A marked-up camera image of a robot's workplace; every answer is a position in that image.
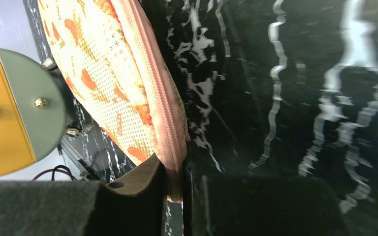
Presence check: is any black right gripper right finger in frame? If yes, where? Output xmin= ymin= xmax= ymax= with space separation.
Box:
xmin=183 ymin=160 xmax=350 ymax=236

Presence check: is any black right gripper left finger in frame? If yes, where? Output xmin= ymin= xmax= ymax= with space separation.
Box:
xmin=0 ymin=156 xmax=165 ymax=236

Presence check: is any white drum with orange lid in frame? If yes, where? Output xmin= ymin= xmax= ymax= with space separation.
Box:
xmin=0 ymin=48 xmax=81 ymax=177

